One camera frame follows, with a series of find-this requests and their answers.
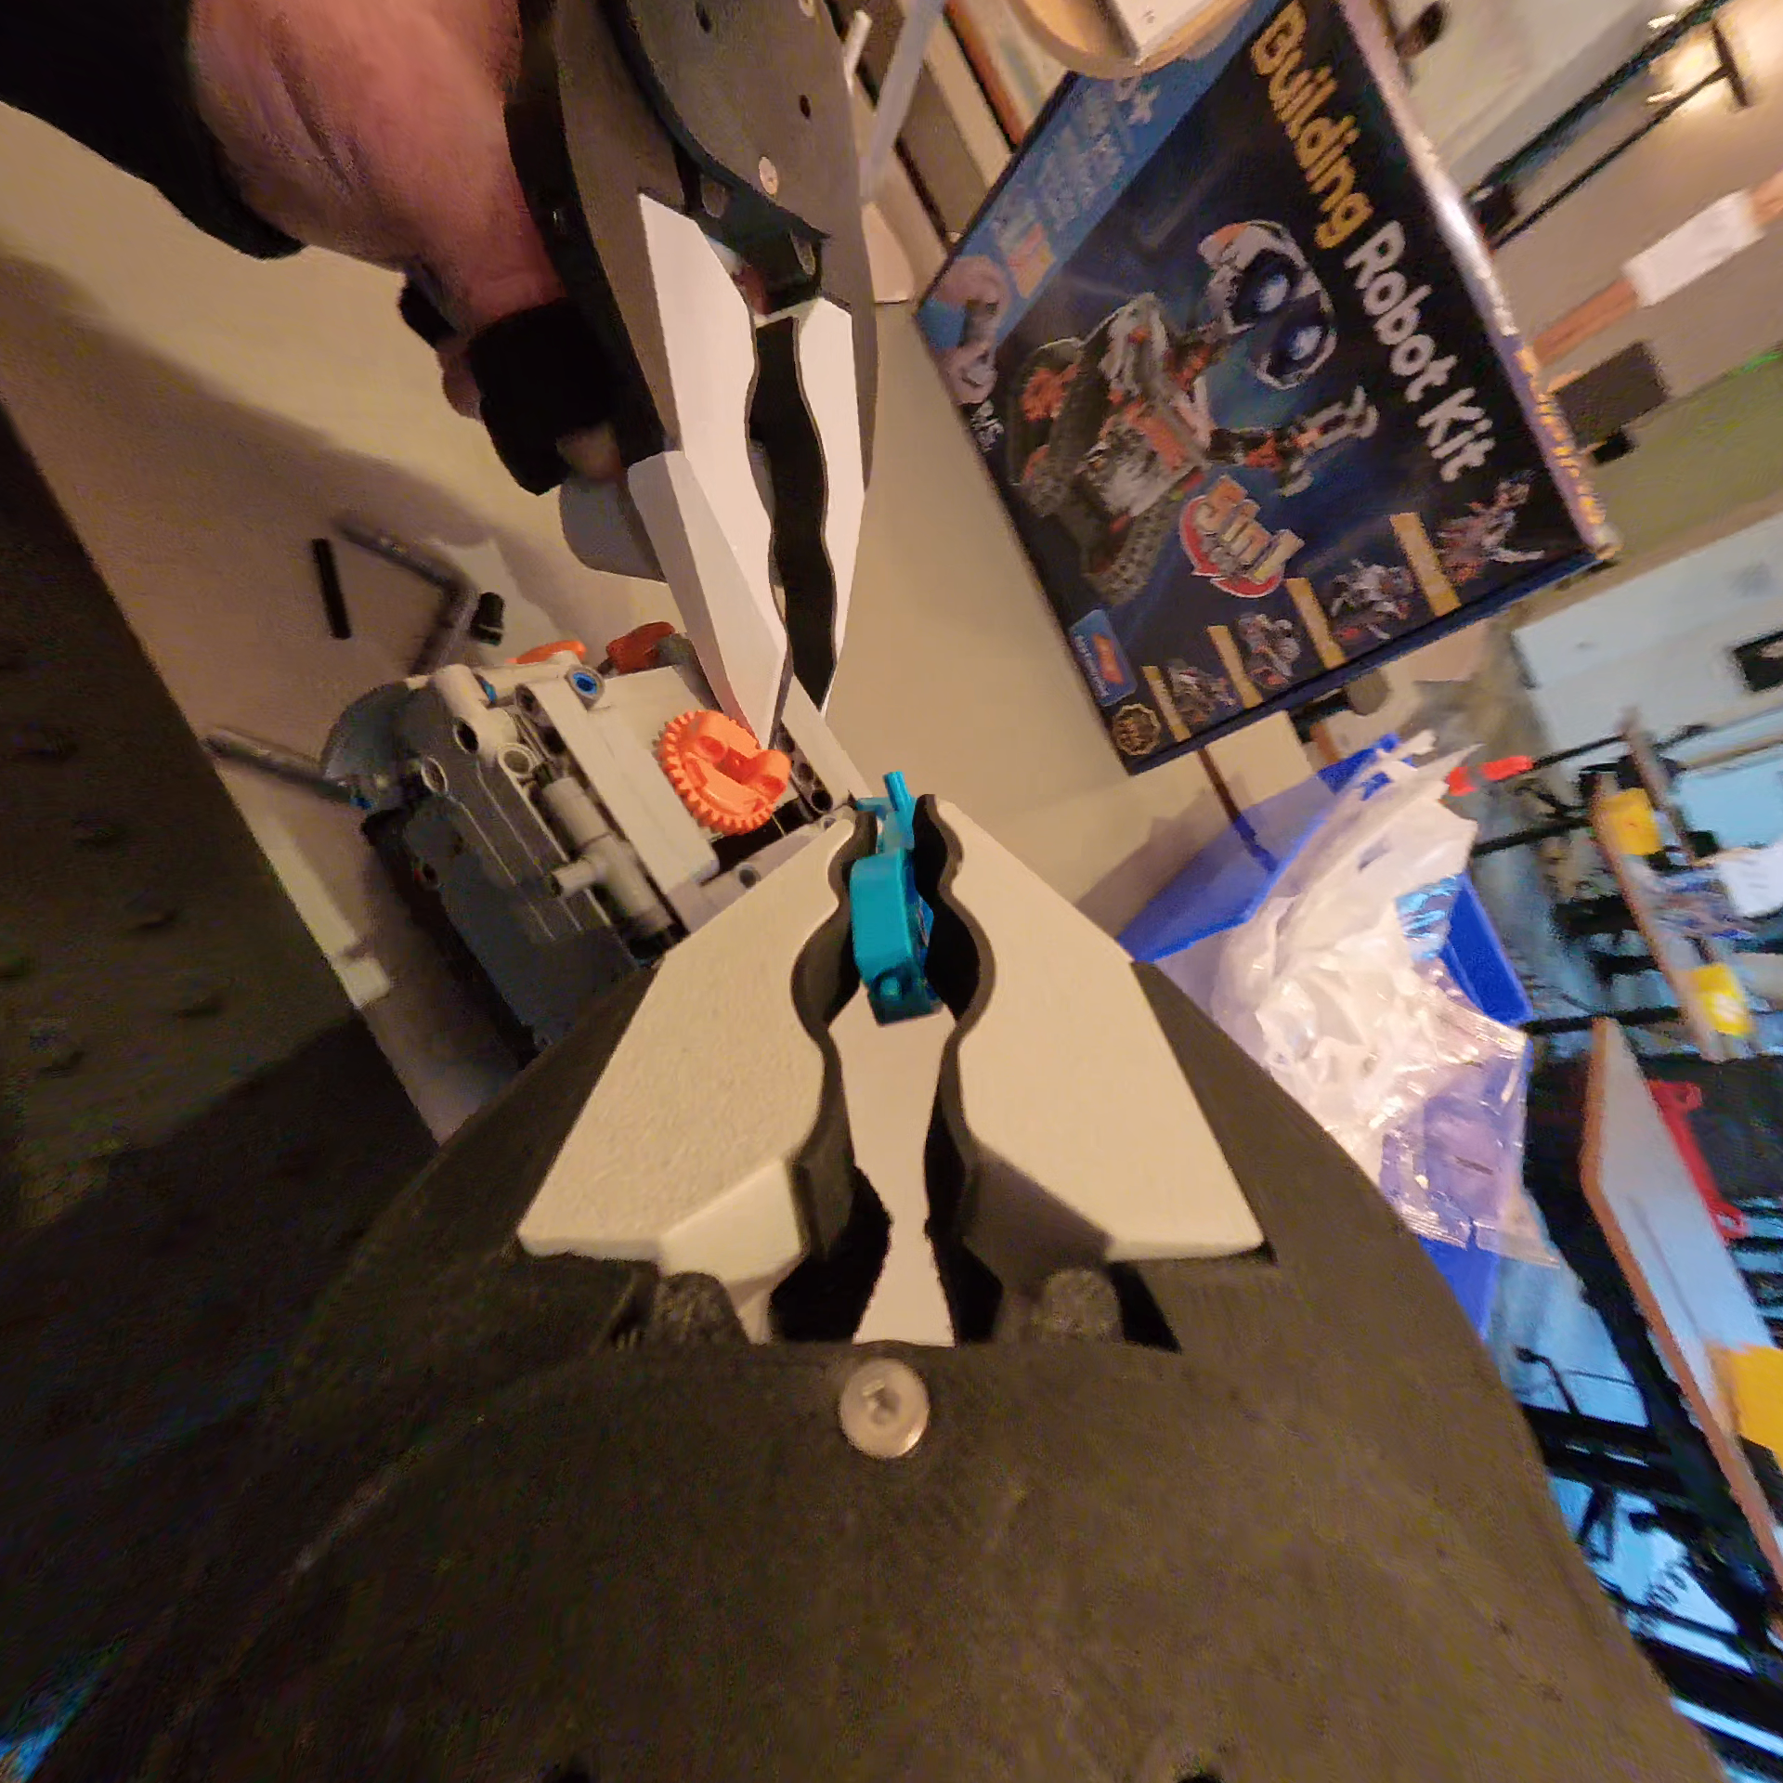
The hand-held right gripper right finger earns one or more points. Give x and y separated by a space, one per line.
1100 1100

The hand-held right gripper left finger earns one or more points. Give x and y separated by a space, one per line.
682 1100

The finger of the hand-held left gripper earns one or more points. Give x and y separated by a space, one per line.
844 459
702 556

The teal brick separator tool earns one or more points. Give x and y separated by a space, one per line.
891 920

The grey orange brick assembly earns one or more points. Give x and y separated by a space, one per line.
556 838

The person's left forearm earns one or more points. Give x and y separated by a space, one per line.
111 111

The person's left hand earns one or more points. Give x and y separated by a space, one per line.
361 138

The clear plastic bags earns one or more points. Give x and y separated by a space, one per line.
1366 1003

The small black axle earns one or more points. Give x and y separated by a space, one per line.
332 588

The blue plastic bin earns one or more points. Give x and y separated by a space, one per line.
1475 963

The robot building kit box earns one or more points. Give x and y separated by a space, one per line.
1252 391

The small grey pin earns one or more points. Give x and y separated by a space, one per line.
279 762

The black perforated panel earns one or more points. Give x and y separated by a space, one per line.
167 905

